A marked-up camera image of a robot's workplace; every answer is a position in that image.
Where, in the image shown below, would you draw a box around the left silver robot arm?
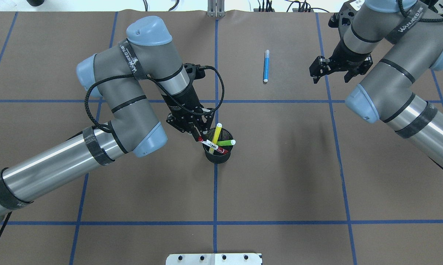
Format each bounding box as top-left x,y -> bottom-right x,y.
0,16 -> 215,223

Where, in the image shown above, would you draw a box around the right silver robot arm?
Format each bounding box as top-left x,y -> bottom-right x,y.
309,0 -> 443,170

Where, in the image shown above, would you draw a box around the green highlighter pen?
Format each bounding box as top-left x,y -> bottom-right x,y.
217,139 -> 236,146

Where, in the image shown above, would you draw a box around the black mesh pen cup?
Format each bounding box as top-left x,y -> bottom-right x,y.
203,127 -> 233,165

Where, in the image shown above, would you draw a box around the right braided wrist cable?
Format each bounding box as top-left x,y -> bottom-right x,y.
397,0 -> 443,23

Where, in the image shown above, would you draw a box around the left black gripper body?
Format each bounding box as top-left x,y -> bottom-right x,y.
162,86 -> 214,134

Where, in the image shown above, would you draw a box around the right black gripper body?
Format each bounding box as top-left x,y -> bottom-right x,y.
327,40 -> 373,74

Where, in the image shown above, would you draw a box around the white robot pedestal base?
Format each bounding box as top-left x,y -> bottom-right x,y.
165,253 -> 263,265

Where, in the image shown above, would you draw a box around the yellow highlighter pen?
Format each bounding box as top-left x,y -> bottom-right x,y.
212,123 -> 222,144

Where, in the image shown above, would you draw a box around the blue highlighter pen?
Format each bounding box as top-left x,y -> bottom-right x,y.
262,50 -> 270,84

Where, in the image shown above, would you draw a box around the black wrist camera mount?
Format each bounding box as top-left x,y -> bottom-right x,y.
183,63 -> 206,82

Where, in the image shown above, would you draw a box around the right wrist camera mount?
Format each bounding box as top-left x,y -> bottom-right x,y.
328,0 -> 364,38

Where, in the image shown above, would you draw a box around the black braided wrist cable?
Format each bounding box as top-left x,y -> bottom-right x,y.
84,65 -> 225,134

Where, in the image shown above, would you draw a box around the aluminium frame post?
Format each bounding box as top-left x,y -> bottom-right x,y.
207,0 -> 226,19

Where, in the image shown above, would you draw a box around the red white marker pen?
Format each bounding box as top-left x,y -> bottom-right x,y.
198,137 -> 229,155

